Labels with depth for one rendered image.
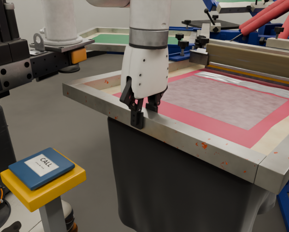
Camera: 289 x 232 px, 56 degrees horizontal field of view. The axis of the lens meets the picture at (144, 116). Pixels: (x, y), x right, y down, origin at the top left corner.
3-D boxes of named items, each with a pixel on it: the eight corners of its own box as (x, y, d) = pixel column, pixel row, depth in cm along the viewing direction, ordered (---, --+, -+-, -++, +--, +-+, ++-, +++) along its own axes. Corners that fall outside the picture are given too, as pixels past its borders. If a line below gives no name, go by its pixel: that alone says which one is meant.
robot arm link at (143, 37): (151, 25, 57) (151, 38, 58) (120, 26, 51) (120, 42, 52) (180, 29, 52) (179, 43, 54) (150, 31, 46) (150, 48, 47)
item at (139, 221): (221, 307, 74) (250, 185, 54) (111, 219, 101) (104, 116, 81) (227, 298, 76) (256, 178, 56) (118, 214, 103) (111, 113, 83)
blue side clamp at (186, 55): (175, 74, 107) (177, 56, 104) (165, 71, 110) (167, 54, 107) (213, 63, 128) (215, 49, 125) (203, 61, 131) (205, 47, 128)
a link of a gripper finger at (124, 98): (139, 64, 53) (147, 84, 57) (113, 89, 50) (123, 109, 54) (144, 65, 52) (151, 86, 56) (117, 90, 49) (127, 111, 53)
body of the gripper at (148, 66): (151, 34, 58) (148, 84, 62) (115, 37, 51) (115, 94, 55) (179, 39, 53) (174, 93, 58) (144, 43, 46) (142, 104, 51)
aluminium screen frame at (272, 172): (278, 195, 41) (284, 174, 39) (62, 95, 76) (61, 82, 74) (352, 89, 95) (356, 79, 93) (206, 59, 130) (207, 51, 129)
